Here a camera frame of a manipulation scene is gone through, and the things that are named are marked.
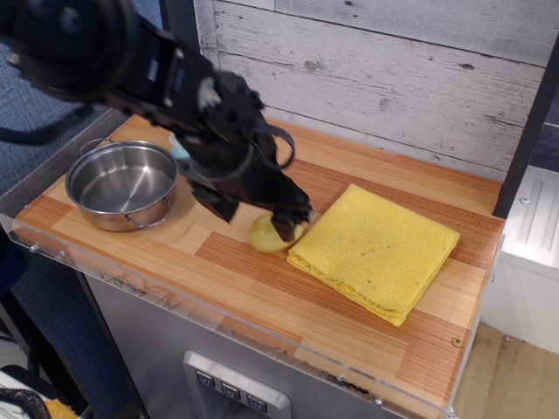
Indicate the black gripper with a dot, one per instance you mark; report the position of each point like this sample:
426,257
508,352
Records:
258,181

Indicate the yellow potato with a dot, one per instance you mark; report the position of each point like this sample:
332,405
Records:
264,238

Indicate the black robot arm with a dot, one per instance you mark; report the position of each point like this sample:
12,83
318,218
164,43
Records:
105,52

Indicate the light blue scrub brush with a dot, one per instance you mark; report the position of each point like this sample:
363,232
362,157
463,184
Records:
177,150

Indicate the clear acrylic edge guard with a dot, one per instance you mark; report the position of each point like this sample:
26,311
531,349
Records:
198,266

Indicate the folded yellow cloth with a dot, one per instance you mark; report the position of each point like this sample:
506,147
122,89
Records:
374,252

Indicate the stainless steel pot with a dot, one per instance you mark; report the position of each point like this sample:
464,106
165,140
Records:
124,185

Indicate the silver dispenser button panel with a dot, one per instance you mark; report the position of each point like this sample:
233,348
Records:
236,387

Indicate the yellow object bottom left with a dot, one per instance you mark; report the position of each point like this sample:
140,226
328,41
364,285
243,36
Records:
58,410

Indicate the white ribbed side cabinet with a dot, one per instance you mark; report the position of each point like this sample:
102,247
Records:
522,296

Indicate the dark left upright post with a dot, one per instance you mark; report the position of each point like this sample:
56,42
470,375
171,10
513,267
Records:
179,18

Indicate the dark upright post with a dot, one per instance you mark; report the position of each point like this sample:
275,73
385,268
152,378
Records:
529,137
179,18

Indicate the grey metal side rail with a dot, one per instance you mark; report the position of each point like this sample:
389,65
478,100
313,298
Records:
39,179

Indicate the dark right upright post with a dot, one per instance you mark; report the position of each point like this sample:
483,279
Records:
529,137

